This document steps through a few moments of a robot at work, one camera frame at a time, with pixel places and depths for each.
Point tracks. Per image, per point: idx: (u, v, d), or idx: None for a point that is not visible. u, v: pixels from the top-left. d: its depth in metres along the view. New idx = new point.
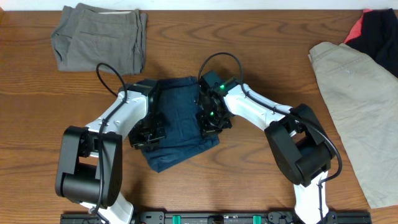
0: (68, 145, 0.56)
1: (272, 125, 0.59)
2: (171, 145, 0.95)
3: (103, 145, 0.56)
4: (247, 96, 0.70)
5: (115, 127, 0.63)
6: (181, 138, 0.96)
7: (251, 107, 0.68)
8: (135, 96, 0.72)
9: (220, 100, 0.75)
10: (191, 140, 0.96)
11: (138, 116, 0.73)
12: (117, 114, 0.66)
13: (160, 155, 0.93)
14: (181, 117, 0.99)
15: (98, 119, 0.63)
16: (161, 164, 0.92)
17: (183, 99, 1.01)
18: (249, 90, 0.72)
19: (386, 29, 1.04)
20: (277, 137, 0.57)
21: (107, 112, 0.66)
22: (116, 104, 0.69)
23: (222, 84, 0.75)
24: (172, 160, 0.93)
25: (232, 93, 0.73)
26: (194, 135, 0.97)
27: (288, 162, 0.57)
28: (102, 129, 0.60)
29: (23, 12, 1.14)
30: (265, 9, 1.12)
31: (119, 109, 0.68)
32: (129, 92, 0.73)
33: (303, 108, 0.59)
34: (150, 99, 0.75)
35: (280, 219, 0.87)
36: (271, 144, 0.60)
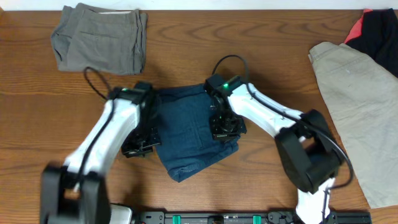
0: (46, 186, 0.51)
1: (282, 132, 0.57)
2: (190, 155, 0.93)
3: (83, 187, 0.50)
4: (252, 98, 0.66)
5: (98, 159, 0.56)
6: (200, 146, 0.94)
7: (258, 111, 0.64)
8: (124, 106, 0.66)
9: (223, 99, 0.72)
10: (210, 148, 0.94)
11: (127, 129, 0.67)
12: (101, 140, 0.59)
13: (181, 165, 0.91)
14: (198, 124, 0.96)
15: (79, 150, 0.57)
16: (181, 174, 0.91)
17: (200, 106, 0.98)
18: (255, 91, 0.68)
19: (386, 28, 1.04)
20: (290, 145, 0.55)
21: (89, 138, 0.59)
22: (101, 124, 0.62)
23: (226, 83, 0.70)
24: (193, 170, 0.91)
25: (237, 94, 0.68)
26: (212, 142, 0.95)
27: (298, 170, 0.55)
28: (82, 168, 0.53)
29: (23, 12, 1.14)
30: (265, 9, 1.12)
31: (104, 131, 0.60)
32: (117, 100, 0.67)
33: (313, 115, 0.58)
34: (142, 104, 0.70)
35: (280, 219, 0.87)
36: (281, 150, 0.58)
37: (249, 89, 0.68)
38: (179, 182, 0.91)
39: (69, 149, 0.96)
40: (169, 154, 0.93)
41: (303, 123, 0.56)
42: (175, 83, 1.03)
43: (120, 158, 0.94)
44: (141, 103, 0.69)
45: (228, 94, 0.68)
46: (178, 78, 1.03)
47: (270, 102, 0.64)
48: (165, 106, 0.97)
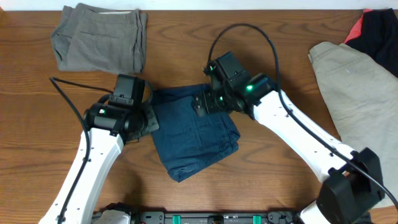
0: None
1: (333, 177, 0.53)
2: (190, 155, 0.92)
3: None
4: (289, 116, 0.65)
5: (75, 218, 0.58)
6: (201, 145, 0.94)
7: (296, 131, 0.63)
8: (101, 135, 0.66)
9: (244, 103, 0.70)
10: (210, 148, 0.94)
11: (110, 162, 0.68)
12: (78, 193, 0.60)
13: (182, 165, 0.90)
14: (199, 124, 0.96)
15: (57, 199, 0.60)
16: (181, 174, 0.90)
17: None
18: (291, 107, 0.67)
19: (386, 28, 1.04)
20: (341, 193, 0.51)
21: (64, 190, 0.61)
22: (78, 168, 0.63)
23: (250, 85, 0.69)
24: (193, 170, 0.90)
25: (270, 106, 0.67)
26: (213, 142, 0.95)
27: (342, 216, 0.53)
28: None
29: (23, 12, 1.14)
30: (265, 9, 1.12)
31: (80, 180, 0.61)
32: (92, 129, 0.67)
33: (367, 158, 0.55)
34: (125, 124, 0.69)
35: (280, 219, 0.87)
36: (326, 193, 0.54)
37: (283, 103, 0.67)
38: (179, 182, 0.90)
39: (69, 149, 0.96)
40: (170, 154, 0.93)
41: (355, 167, 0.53)
42: (175, 83, 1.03)
43: (120, 158, 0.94)
44: (122, 127, 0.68)
45: (256, 103, 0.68)
46: (178, 78, 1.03)
47: (311, 126, 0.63)
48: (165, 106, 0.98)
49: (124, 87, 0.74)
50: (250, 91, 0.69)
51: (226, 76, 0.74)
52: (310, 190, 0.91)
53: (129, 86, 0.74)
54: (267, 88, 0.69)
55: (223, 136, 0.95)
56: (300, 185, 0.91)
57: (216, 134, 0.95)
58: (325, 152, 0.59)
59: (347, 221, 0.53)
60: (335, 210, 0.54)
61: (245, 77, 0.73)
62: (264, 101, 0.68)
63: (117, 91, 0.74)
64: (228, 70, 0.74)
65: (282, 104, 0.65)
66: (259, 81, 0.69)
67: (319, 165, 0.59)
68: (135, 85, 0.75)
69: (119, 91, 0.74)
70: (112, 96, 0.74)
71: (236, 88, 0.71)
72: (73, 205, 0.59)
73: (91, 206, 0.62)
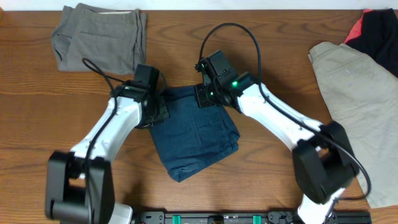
0: (53, 171, 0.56)
1: (300, 145, 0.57)
2: (190, 155, 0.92)
3: (90, 171, 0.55)
4: (266, 101, 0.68)
5: (102, 149, 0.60)
6: (201, 145, 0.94)
7: (271, 115, 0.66)
8: (127, 103, 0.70)
9: (230, 98, 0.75)
10: (210, 148, 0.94)
11: (130, 124, 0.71)
12: (107, 132, 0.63)
13: (181, 165, 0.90)
14: (198, 124, 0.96)
15: (85, 140, 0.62)
16: (181, 174, 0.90)
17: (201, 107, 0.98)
18: (269, 95, 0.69)
19: (387, 28, 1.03)
20: (307, 158, 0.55)
21: (94, 129, 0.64)
22: (105, 117, 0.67)
23: (235, 81, 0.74)
24: (193, 170, 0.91)
25: (250, 95, 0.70)
26: (213, 142, 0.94)
27: (313, 183, 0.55)
28: (88, 155, 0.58)
29: (23, 11, 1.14)
30: (265, 9, 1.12)
31: (109, 124, 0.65)
32: (120, 98, 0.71)
33: (335, 128, 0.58)
34: (143, 102, 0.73)
35: (280, 219, 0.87)
36: (296, 162, 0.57)
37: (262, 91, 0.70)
38: (179, 182, 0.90)
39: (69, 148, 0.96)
40: (169, 153, 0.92)
41: (322, 135, 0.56)
42: (175, 83, 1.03)
43: (120, 158, 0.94)
44: (143, 101, 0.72)
45: (239, 94, 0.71)
46: (178, 78, 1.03)
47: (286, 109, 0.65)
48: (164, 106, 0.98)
49: (142, 74, 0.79)
50: (234, 86, 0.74)
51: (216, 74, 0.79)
52: None
53: (147, 72, 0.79)
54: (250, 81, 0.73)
55: (224, 136, 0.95)
56: None
57: (216, 134, 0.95)
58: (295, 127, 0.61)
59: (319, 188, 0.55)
60: (307, 180, 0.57)
61: (232, 76, 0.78)
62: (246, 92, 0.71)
63: (137, 78, 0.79)
64: (218, 68, 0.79)
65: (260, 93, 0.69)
66: (243, 77, 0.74)
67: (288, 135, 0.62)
68: (155, 72, 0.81)
69: (138, 78, 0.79)
70: (132, 81, 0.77)
71: (223, 84, 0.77)
72: (101, 140, 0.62)
73: (115, 148, 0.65)
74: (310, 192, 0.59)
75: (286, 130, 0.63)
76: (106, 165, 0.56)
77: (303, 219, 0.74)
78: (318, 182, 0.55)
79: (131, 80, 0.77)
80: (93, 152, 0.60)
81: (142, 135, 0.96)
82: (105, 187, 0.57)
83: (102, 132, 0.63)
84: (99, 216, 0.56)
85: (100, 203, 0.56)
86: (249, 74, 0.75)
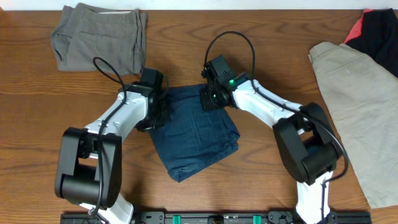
0: (67, 145, 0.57)
1: (280, 122, 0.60)
2: (190, 155, 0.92)
3: (103, 145, 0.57)
4: (255, 93, 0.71)
5: (114, 128, 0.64)
6: (201, 145, 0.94)
7: (260, 103, 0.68)
8: (136, 96, 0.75)
9: (228, 94, 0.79)
10: (210, 147, 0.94)
11: (138, 116, 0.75)
12: (117, 116, 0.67)
13: (182, 165, 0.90)
14: (198, 124, 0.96)
15: (97, 120, 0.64)
16: (181, 174, 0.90)
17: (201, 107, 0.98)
18: (260, 86, 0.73)
19: (387, 28, 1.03)
20: (285, 133, 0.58)
21: (106, 114, 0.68)
22: (115, 106, 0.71)
23: (231, 79, 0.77)
24: (193, 170, 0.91)
25: (242, 88, 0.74)
26: (213, 142, 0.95)
27: (293, 158, 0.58)
28: (101, 130, 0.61)
29: (23, 11, 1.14)
30: (265, 9, 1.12)
31: (119, 110, 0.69)
32: (130, 93, 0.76)
33: (313, 107, 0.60)
34: (150, 99, 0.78)
35: (280, 219, 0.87)
36: (278, 140, 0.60)
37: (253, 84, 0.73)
38: (179, 182, 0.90)
39: None
40: (169, 153, 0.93)
41: (301, 114, 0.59)
42: (175, 83, 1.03)
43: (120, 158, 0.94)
44: (148, 98, 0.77)
45: (233, 89, 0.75)
46: (178, 78, 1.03)
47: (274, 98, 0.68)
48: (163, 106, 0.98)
49: (148, 76, 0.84)
50: (232, 83, 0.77)
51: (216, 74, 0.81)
52: None
53: (153, 73, 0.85)
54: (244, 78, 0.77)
55: (224, 135, 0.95)
56: None
57: (216, 134, 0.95)
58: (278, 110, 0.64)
59: (300, 163, 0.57)
60: (289, 157, 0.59)
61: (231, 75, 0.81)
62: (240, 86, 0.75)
63: (143, 78, 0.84)
64: (219, 70, 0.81)
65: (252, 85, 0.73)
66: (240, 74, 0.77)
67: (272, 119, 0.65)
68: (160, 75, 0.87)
69: (144, 78, 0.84)
70: (139, 81, 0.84)
71: (222, 83, 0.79)
72: (112, 122, 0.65)
73: (124, 132, 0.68)
74: (295, 171, 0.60)
75: (270, 113, 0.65)
76: (117, 141, 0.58)
77: (301, 217, 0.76)
78: (296, 157, 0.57)
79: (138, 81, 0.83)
80: (106, 129, 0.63)
81: (142, 135, 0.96)
82: (115, 162, 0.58)
83: (113, 116, 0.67)
84: (108, 191, 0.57)
85: (110, 178, 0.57)
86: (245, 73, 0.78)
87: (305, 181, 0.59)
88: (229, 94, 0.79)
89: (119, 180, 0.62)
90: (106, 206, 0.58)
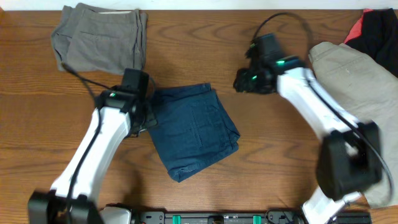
0: (35, 214, 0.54)
1: (333, 135, 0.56)
2: (190, 155, 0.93)
3: (73, 212, 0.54)
4: (306, 86, 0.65)
5: (86, 183, 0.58)
6: (200, 145, 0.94)
7: (310, 99, 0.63)
8: (112, 114, 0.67)
9: (273, 76, 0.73)
10: (209, 148, 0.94)
11: (118, 139, 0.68)
12: (90, 160, 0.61)
13: (182, 165, 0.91)
14: (198, 124, 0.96)
15: (66, 173, 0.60)
16: (181, 174, 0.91)
17: (201, 107, 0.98)
18: (312, 80, 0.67)
19: (386, 29, 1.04)
20: (334, 149, 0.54)
21: (78, 156, 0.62)
22: (89, 139, 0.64)
23: (282, 60, 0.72)
24: (193, 170, 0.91)
25: (293, 77, 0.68)
26: (213, 142, 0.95)
27: (333, 175, 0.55)
28: (71, 194, 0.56)
29: (22, 11, 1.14)
30: (265, 9, 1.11)
31: (92, 147, 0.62)
32: (104, 108, 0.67)
33: (371, 129, 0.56)
34: (132, 109, 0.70)
35: (280, 219, 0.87)
36: (323, 154, 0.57)
37: (305, 74, 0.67)
38: (180, 182, 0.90)
39: (69, 149, 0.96)
40: (169, 154, 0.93)
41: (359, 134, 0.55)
42: (175, 83, 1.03)
43: (120, 158, 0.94)
44: (130, 109, 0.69)
45: (280, 73, 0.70)
46: (178, 78, 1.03)
47: (328, 100, 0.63)
48: (163, 106, 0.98)
49: (130, 79, 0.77)
50: (281, 65, 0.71)
51: (263, 52, 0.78)
52: (310, 190, 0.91)
53: (136, 77, 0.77)
54: (295, 63, 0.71)
55: (224, 135, 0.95)
56: (300, 185, 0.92)
57: (216, 134, 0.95)
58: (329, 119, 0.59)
59: (338, 181, 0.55)
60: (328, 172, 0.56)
61: (278, 55, 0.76)
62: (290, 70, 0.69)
63: (125, 83, 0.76)
64: (267, 48, 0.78)
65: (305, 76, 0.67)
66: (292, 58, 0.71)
67: (321, 125, 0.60)
68: (142, 78, 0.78)
69: (126, 82, 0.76)
70: (119, 86, 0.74)
71: (268, 63, 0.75)
72: (84, 172, 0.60)
73: (101, 172, 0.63)
74: (326, 186, 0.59)
75: (321, 117, 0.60)
76: (89, 206, 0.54)
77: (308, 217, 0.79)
78: (337, 177, 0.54)
79: (118, 86, 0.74)
80: (75, 188, 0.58)
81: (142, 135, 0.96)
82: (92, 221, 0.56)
83: (84, 160, 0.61)
84: None
85: None
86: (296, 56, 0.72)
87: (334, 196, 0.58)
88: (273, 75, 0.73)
89: None
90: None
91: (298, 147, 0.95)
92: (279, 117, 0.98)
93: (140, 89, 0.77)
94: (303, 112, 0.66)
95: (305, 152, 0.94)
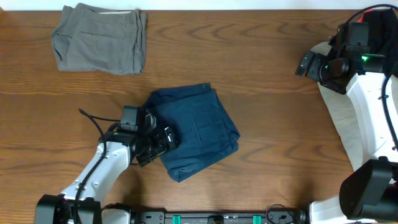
0: (40, 217, 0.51)
1: (379, 162, 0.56)
2: (190, 155, 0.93)
3: (81, 214, 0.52)
4: (380, 98, 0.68)
5: (92, 190, 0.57)
6: (200, 145, 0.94)
7: (377, 113, 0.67)
8: (116, 146, 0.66)
9: (350, 66, 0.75)
10: (209, 148, 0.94)
11: (119, 170, 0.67)
12: (97, 173, 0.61)
13: (181, 165, 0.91)
14: (198, 125, 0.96)
15: (74, 182, 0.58)
16: (181, 174, 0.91)
17: (201, 108, 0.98)
18: (389, 95, 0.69)
19: (387, 29, 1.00)
20: (377, 177, 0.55)
21: (84, 172, 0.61)
22: (94, 162, 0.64)
23: (366, 56, 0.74)
24: (193, 170, 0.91)
25: (369, 83, 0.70)
26: (213, 142, 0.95)
27: (362, 197, 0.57)
28: (78, 196, 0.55)
29: (22, 11, 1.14)
30: (265, 9, 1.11)
31: (99, 166, 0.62)
32: (111, 142, 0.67)
33: None
34: (132, 147, 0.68)
35: (280, 219, 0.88)
36: (361, 177, 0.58)
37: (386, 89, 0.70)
38: (180, 180, 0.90)
39: (69, 148, 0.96)
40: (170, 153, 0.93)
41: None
42: (175, 83, 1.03)
43: None
44: (131, 146, 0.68)
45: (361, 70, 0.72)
46: (178, 78, 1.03)
47: (393, 122, 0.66)
48: (161, 106, 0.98)
49: (129, 115, 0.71)
50: (364, 61, 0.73)
51: (348, 43, 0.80)
52: (310, 190, 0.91)
53: (134, 112, 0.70)
54: (381, 69, 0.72)
55: (224, 135, 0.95)
56: (300, 185, 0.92)
57: (216, 134, 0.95)
58: (390, 143, 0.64)
59: (362, 204, 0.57)
60: (357, 194, 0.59)
61: (362, 50, 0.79)
62: (369, 74, 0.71)
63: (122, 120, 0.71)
64: (354, 37, 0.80)
65: (383, 86, 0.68)
66: (377, 60, 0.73)
67: (377, 143, 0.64)
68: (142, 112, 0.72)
69: (124, 118, 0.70)
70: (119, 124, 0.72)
71: (349, 53, 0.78)
72: (91, 182, 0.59)
73: (106, 190, 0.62)
74: (348, 203, 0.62)
75: (379, 138, 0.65)
76: (96, 206, 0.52)
77: (313, 213, 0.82)
78: (364, 202, 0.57)
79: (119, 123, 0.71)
80: (83, 193, 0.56)
81: None
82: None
83: (92, 173, 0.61)
84: None
85: None
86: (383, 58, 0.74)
87: (350, 215, 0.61)
88: (351, 68, 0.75)
89: None
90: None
91: (298, 147, 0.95)
92: (279, 117, 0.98)
93: (139, 124, 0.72)
94: (362, 119, 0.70)
95: (305, 152, 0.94)
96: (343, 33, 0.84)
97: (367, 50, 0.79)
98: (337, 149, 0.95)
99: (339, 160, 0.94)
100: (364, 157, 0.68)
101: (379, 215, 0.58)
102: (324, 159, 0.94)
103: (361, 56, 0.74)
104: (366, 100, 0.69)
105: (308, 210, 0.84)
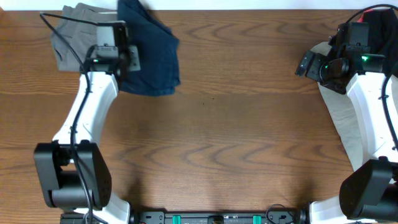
0: (41, 163, 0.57)
1: (378, 162, 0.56)
2: (138, 78, 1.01)
3: (80, 156, 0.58)
4: (380, 99, 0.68)
5: (85, 132, 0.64)
6: (146, 76, 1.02)
7: (375, 113, 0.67)
8: (99, 77, 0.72)
9: (349, 67, 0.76)
10: (152, 81, 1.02)
11: (107, 99, 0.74)
12: (87, 113, 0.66)
13: (128, 82, 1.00)
14: (153, 56, 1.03)
15: (66, 127, 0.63)
16: (125, 88, 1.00)
17: (161, 43, 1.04)
18: (389, 95, 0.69)
19: (387, 29, 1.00)
20: (377, 176, 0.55)
21: (73, 114, 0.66)
22: (81, 98, 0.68)
23: (365, 56, 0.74)
24: (136, 91, 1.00)
25: (369, 83, 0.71)
26: (156, 79, 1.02)
27: (361, 198, 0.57)
28: (73, 140, 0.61)
29: (23, 12, 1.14)
30: (265, 9, 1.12)
31: (86, 103, 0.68)
32: (92, 73, 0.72)
33: None
34: (117, 71, 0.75)
35: (280, 219, 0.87)
36: (361, 177, 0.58)
37: (387, 89, 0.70)
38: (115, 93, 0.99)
39: None
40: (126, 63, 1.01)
41: None
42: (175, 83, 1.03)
43: (120, 158, 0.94)
44: (115, 71, 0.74)
45: (360, 70, 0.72)
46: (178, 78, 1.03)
47: (393, 122, 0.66)
48: (140, 27, 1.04)
49: (104, 36, 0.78)
50: (364, 61, 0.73)
51: (348, 43, 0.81)
52: (310, 190, 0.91)
53: (110, 33, 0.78)
54: (381, 69, 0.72)
55: (168, 78, 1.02)
56: (300, 185, 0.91)
57: (163, 73, 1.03)
58: (390, 144, 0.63)
59: (361, 205, 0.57)
60: (356, 194, 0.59)
61: (362, 50, 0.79)
62: (369, 74, 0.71)
63: (101, 41, 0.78)
64: (354, 38, 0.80)
65: (383, 86, 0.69)
66: (376, 60, 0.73)
67: (377, 144, 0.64)
68: (117, 29, 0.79)
69: (102, 41, 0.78)
70: (97, 46, 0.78)
71: (350, 53, 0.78)
72: (82, 124, 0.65)
73: (97, 127, 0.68)
74: (347, 203, 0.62)
75: (379, 139, 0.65)
76: (92, 147, 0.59)
77: (311, 213, 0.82)
78: (364, 202, 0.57)
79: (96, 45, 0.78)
80: (76, 136, 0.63)
81: (142, 135, 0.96)
82: (97, 165, 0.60)
83: (81, 113, 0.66)
84: (97, 190, 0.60)
85: (97, 182, 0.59)
86: (384, 58, 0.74)
87: (350, 216, 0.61)
88: (351, 68, 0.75)
89: (106, 175, 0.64)
90: (101, 206, 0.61)
91: (298, 147, 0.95)
92: (278, 117, 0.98)
93: (117, 40, 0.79)
94: (362, 119, 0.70)
95: (305, 152, 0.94)
96: (343, 33, 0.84)
97: (367, 51, 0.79)
98: (337, 149, 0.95)
99: (339, 160, 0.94)
100: (365, 157, 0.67)
101: (377, 216, 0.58)
102: (324, 159, 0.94)
103: (361, 56, 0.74)
104: (366, 100, 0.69)
105: (308, 211, 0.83)
